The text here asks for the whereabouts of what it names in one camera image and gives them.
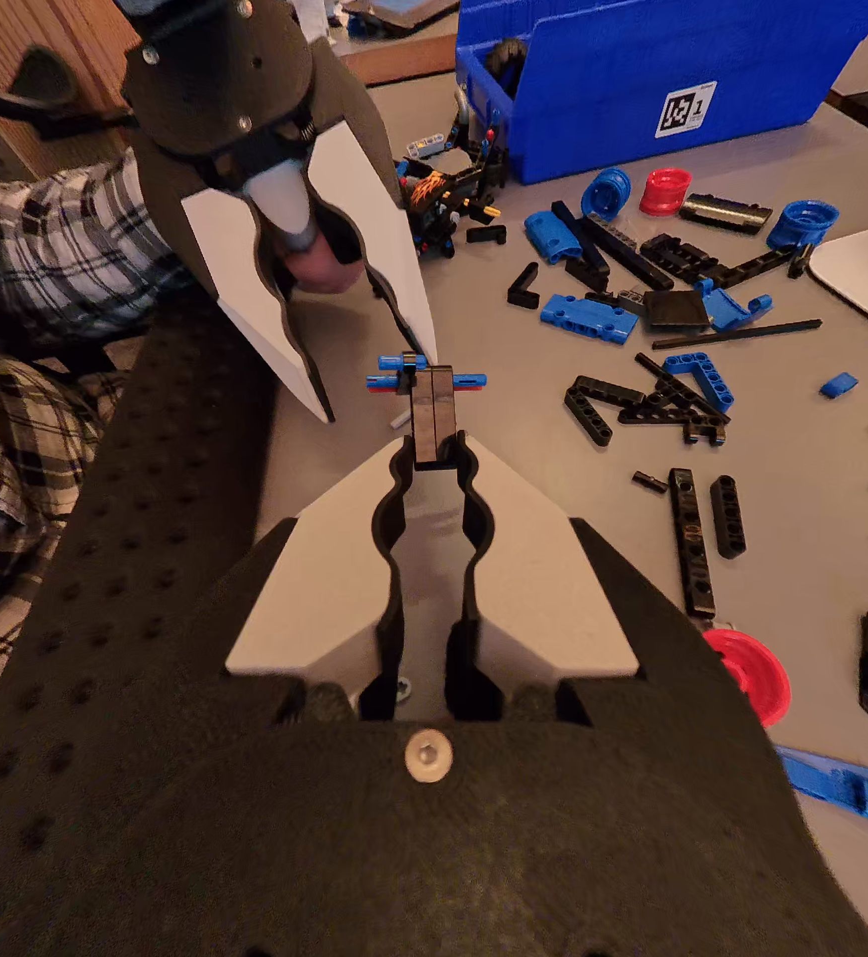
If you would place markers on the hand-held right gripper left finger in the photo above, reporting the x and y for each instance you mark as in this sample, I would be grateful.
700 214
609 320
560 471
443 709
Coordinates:
314 598

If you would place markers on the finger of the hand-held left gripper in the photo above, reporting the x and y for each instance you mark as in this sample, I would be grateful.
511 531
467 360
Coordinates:
254 314
381 224

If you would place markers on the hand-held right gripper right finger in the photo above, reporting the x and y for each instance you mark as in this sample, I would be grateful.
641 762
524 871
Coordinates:
546 598

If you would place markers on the black beam assembly with pins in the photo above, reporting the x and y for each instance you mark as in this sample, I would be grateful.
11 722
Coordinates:
434 419

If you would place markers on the person's left forearm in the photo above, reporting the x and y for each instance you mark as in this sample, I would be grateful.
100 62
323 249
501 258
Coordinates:
67 224

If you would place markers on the grey desk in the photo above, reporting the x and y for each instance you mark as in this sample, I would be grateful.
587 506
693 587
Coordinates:
793 463

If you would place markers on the person's left hand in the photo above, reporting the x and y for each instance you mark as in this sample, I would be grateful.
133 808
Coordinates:
329 269

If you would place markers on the partly built toy truck chassis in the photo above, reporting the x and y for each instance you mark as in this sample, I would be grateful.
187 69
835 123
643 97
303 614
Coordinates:
441 194

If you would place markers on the short black beam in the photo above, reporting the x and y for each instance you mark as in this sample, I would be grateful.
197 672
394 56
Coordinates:
486 235

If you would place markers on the black L-shaped beam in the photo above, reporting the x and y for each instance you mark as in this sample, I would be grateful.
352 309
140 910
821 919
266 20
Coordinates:
523 288

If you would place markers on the small black pin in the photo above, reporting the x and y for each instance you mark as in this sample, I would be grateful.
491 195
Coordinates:
650 482

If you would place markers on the blue curved panel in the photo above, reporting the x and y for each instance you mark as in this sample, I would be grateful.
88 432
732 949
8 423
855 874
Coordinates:
553 235

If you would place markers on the black straight beam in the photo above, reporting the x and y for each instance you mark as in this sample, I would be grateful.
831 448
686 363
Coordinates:
587 419
613 389

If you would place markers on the black slim panel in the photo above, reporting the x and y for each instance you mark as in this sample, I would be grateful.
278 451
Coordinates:
576 239

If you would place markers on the black five-hole beam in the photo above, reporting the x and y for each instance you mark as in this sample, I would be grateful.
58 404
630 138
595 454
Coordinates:
728 516

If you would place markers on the black triangular beam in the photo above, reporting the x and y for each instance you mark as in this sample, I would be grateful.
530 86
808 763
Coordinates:
658 415

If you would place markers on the large red wheel rim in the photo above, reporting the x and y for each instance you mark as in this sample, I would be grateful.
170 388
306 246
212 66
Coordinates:
748 673

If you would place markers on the blue wheel rim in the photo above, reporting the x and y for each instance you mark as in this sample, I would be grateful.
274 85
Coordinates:
804 224
606 193

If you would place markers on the blue flat panel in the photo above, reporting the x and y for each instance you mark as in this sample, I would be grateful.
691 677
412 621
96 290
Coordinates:
589 318

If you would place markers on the person's plaid clothing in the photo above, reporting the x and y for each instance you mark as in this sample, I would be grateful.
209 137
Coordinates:
15 448

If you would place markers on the blue L-shaped beam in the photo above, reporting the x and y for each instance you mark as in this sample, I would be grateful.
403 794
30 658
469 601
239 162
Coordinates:
688 363

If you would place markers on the small red wheel rim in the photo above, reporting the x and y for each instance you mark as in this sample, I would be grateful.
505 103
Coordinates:
665 191

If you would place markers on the black square tile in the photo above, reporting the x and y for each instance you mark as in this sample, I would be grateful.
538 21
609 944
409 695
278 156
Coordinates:
677 308

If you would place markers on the long black axle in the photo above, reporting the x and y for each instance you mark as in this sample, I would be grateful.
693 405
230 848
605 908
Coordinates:
737 334

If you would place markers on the blue storage bin with tag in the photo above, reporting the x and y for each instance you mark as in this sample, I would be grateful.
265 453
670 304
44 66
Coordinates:
665 60

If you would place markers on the black curved panel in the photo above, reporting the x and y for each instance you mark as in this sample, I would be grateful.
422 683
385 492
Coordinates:
725 213

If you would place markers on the blue fender piece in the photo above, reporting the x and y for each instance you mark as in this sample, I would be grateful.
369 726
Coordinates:
733 308

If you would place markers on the small blue tile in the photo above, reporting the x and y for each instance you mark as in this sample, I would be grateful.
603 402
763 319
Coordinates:
839 384

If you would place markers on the black angled long beam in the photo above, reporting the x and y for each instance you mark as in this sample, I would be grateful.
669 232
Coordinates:
763 265

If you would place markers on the white book stand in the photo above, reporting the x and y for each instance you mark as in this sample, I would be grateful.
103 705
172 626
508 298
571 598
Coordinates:
867 276

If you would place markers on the black frame piece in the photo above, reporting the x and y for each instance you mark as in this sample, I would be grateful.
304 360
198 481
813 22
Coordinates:
677 256

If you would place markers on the blue ribbed bracket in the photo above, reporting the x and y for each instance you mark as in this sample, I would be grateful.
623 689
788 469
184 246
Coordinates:
837 785

